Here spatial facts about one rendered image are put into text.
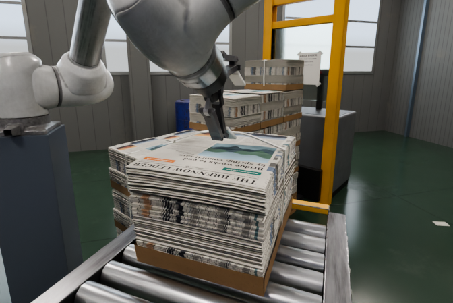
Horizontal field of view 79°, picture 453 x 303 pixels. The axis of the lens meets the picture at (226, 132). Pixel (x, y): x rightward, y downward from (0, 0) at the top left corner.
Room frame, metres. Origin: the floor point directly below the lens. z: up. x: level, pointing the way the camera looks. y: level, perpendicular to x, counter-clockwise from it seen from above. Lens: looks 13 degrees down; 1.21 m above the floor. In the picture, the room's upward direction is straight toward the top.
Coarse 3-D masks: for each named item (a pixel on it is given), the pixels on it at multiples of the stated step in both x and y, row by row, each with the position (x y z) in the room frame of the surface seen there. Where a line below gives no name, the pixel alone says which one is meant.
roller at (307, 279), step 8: (280, 264) 0.52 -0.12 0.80; (272, 272) 0.51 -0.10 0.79; (280, 272) 0.50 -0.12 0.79; (288, 272) 0.50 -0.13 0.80; (296, 272) 0.50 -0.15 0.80; (304, 272) 0.50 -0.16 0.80; (312, 272) 0.50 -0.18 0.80; (320, 272) 0.50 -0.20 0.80; (272, 280) 0.50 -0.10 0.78; (280, 280) 0.49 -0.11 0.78; (288, 280) 0.49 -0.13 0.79; (296, 280) 0.49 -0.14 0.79; (304, 280) 0.48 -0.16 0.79; (312, 280) 0.48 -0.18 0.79; (320, 280) 0.48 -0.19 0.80; (296, 288) 0.48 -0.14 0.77; (304, 288) 0.48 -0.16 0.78; (312, 288) 0.47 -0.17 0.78; (320, 288) 0.47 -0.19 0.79
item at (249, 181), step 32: (160, 160) 0.54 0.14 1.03; (192, 160) 0.53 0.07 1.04; (224, 160) 0.53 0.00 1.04; (256, 160) 0.53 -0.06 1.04; (160, 192) 0.49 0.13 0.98; (192, 192) 0.46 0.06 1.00; (224, 192) 0.44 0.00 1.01; (256, 192) 0.42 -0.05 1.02; (160, 224) 0.50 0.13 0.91; (192, 224) 0.47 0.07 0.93; (224, 224) 0.45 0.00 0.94; (256, 224) 0.43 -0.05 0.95; (192, 256) 0.48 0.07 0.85; (224, 256) 0.46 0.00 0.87; (256, 256) 0.43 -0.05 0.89
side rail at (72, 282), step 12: (132, 228) 0.66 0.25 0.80; (120, 240) 0.61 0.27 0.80; (132, 240) 0.61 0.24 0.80; (96, 252) 0.56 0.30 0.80; (108, 252) 0.56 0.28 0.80; (120, 252) 0.57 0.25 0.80; (84, 264) 0.52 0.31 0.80; (96, 264) 0.52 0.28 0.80; (72, 276) 0.49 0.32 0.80; (84, 276) 0.49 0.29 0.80; (96, 276) 0.50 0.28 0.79; (60, 288) 0.45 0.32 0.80; (72, 288) 0.45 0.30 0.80; (36, 300) 0.42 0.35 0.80; (48, 300) 0.42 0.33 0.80; (60, 300) 0.42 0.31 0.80; (72, 300) 0.44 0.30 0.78
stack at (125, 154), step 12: (180, 132) 1.69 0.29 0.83; (192, 132) 1.69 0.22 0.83; (264, 132) 1.81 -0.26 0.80; (276, 132) 1.93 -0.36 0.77; (120, 144) 1.40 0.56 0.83; (132, 144) 1.40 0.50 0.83; (144, 144) 1.40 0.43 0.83; (156, 144) 1.40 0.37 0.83; (120, 156) 1.28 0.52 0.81; (132, 156) 1.21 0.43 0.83; (120, 168) 1.29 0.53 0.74; (120, 180) 1.29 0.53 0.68; (120, 192) 1.31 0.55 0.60; (120, 204) 1.32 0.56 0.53; (120, 216) 1.31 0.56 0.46; (132, 216) 1.24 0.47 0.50
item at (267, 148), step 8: (184, 144) 0.66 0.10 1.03; (192, 144) 0.66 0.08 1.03; (200, 144) 0.66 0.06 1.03; (208, 144) 0.66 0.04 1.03; (216, 144) 0.66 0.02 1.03; (224, 144) 0.65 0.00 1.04; (232, 144) 0.65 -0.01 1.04; (240, 144) 0.65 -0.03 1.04; (248, 144) 0.65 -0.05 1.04; (256, 144) 0.64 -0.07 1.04; (264, 144) 0.64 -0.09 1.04; (264, 152) 0.58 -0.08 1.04; (272, 152) 0.58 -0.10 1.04; (280, 152) 0.59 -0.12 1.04; (280, 192) 0.57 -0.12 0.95; (280, 200) 0.60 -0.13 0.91; (280, 208) 0.61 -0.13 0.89; (280, 216) 0.60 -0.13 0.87; (280, 224) 0.60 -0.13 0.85
